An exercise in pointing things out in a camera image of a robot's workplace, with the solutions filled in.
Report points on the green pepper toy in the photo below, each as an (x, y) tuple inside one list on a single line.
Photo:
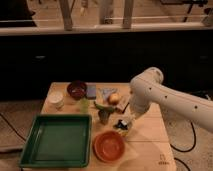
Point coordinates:
[(105, 108)]

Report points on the brown wooden block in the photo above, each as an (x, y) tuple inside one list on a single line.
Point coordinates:
[(123, 103)]

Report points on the small metal cup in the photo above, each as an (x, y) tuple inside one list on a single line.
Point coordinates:
[(103, 117)]

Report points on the white handled dish brush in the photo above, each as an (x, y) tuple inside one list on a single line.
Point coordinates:
[(121, 124)]

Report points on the green plastic tray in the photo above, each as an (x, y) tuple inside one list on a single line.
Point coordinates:
[(58, 141)]

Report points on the orange bowl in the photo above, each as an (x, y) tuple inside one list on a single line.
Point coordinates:
[(109, 146)]

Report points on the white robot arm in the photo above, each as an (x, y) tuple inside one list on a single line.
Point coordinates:
[(147, 87)]

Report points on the blue sponge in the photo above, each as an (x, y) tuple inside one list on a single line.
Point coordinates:
[(91, 91)]

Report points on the yellow onion toy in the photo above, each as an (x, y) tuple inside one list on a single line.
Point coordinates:
[(113, 98)]

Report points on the light blue cloth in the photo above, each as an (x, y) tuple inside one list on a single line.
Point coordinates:
[(106, 92)]

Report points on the yellow banana toy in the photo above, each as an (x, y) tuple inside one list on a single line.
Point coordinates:
[(124, 133)]

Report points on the dark red bowl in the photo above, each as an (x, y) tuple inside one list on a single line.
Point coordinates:
[(77, 89)]

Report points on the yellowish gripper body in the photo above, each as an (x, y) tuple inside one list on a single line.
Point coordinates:
[(130, 120)]

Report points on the white plastic cup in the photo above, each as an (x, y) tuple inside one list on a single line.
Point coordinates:
[(56, 99)]

